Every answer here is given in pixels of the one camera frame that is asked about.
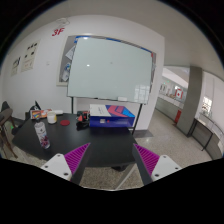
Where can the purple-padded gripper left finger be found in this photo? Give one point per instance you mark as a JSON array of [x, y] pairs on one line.
[[71, 165]]

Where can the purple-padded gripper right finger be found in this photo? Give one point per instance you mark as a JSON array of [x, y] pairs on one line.
[[151, 166]]

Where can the clear plastic water bottle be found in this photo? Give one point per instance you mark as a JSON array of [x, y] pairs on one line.
[[42, 134]]

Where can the red round coaster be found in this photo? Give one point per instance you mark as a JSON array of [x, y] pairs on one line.
[[65, 122]]

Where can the black round table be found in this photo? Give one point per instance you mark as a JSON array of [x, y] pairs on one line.
[[109, 147]]

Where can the black red tool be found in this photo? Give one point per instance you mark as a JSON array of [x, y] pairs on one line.
[[83, 119]]

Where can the white cup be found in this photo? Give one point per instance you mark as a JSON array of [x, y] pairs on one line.
[[51, 117]]

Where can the colourful booklet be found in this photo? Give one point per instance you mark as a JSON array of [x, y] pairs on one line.
[[39, 113]]

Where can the blue and white box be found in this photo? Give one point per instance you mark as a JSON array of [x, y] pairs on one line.
[[110, 116]]

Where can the black bag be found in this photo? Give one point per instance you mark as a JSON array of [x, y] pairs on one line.
[[35, 107]]

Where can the white whiteboard on stand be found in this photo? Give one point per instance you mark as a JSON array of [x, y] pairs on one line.
[[109, 69]]

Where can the grey notice board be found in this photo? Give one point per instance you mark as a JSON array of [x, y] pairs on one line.
[[69, 48]]

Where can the wall poster left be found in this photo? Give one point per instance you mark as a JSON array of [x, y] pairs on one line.
[[15, 66]]

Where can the wall poster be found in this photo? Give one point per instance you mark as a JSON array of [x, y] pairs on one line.
[[15, 66], [29, 56]]

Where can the wall poster right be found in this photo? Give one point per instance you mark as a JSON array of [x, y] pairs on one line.
[[29, 56]]

